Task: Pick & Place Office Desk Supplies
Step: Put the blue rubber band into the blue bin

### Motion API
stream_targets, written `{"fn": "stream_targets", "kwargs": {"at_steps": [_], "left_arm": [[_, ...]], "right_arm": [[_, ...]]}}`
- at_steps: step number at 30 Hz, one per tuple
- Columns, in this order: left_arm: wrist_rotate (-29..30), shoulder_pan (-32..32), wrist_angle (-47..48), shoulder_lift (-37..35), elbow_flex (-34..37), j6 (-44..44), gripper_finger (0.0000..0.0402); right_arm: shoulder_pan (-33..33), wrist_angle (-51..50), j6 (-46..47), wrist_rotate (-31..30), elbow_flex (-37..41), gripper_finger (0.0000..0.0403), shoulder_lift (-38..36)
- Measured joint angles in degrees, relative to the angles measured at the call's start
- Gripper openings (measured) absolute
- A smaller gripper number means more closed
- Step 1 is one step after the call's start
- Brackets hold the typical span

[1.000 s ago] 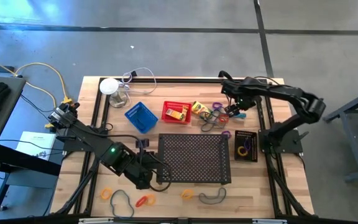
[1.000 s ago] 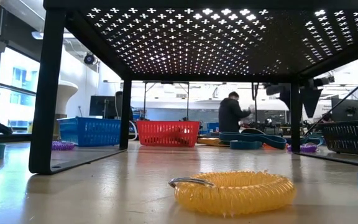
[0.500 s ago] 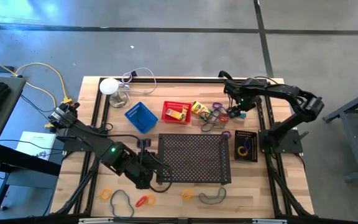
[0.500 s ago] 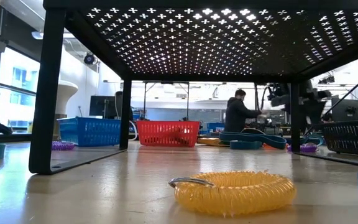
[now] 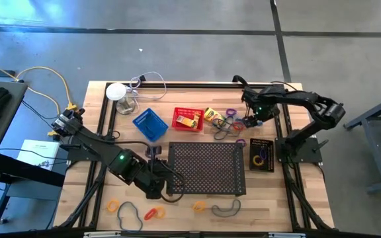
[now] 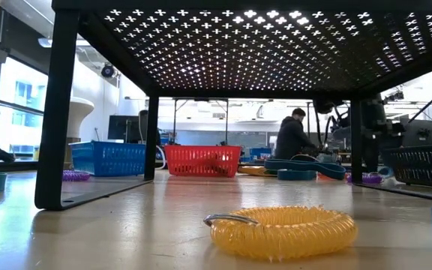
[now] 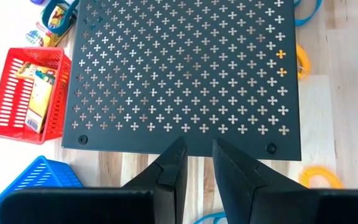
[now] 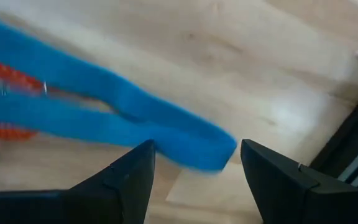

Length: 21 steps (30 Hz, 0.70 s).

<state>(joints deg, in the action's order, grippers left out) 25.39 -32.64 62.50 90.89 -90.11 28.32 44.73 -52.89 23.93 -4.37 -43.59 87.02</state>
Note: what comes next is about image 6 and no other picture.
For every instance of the blue plastic basket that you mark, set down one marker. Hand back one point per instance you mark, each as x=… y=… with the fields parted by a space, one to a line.
x=107 y=159

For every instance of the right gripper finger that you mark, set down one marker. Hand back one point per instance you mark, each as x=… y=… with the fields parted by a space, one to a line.
x=370 y=157

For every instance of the red plastic basket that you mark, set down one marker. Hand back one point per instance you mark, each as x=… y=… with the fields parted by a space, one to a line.
x=201 y=161

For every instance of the black computer monitor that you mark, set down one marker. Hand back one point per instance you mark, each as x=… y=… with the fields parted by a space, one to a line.
x=124 y=127
x=420 y=131

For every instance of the blue storage bin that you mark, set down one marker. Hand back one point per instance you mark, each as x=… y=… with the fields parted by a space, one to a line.
x=261 y=153

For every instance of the black perforated metal riser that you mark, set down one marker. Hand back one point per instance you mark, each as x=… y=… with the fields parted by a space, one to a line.
x=64 y=112

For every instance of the white cone desk lamp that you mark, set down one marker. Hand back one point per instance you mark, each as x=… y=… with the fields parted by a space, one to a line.
x=79 y=112

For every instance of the metal gantry frame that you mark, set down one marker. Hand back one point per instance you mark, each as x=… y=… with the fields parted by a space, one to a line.
x=174 y=120

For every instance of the large yellow crayon box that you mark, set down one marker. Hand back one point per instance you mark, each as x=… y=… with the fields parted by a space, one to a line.
x=255 y=171

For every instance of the ceiling light fixture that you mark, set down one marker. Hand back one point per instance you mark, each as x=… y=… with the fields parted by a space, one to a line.
x=47 y=42

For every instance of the black plastic basket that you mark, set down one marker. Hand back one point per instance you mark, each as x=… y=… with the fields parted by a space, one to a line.
x=418 y=165

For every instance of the person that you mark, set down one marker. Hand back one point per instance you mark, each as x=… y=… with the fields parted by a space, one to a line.
x=293 y=138

